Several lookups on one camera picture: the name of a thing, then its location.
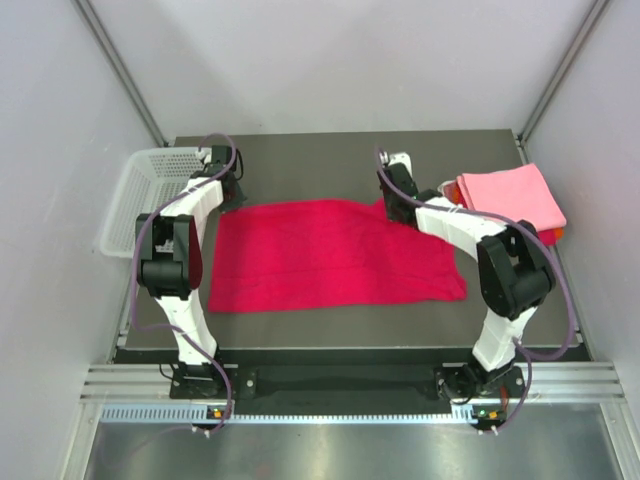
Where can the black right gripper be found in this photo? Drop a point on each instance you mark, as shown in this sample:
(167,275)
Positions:
(389,210)

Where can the left aluminium frame post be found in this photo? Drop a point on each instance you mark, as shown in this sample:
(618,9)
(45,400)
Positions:
(103,39)

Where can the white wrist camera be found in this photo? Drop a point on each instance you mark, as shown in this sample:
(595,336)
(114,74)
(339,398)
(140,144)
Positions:
(389,159)
(203,155)

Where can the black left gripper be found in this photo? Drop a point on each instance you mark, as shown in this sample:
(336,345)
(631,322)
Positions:
(237,201)

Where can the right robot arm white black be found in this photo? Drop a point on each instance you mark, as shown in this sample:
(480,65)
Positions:
(514,275)

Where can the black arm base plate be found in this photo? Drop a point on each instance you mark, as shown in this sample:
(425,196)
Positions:
(342,381)

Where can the crimson red t shirt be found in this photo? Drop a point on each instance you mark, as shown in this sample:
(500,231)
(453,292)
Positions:
(326,253)

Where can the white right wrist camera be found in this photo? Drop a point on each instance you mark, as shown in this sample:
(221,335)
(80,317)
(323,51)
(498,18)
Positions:
(389,159)

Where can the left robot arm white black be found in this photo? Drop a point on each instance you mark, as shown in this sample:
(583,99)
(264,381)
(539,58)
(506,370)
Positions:
(168,264)

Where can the red folded t shirt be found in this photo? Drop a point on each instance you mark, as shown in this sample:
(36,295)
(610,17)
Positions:
(550,237)

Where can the grey slotted cable duct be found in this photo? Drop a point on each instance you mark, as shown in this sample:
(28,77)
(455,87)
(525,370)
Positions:
(211,415)

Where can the right aluminium frame post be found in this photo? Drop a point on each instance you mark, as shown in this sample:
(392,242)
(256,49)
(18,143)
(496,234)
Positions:
(595,13)

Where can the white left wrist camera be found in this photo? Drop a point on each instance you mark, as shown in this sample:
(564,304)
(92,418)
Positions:
(203,155)

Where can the light pink folded t shirt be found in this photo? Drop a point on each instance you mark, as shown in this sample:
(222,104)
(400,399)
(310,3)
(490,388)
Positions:
(518,194)

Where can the white perforated plastic basket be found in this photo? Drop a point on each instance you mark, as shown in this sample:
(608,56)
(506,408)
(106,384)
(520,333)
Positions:
(150,178)

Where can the aluminium frame post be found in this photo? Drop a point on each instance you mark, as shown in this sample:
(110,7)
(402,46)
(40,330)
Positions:
(103,39)
(595,13)

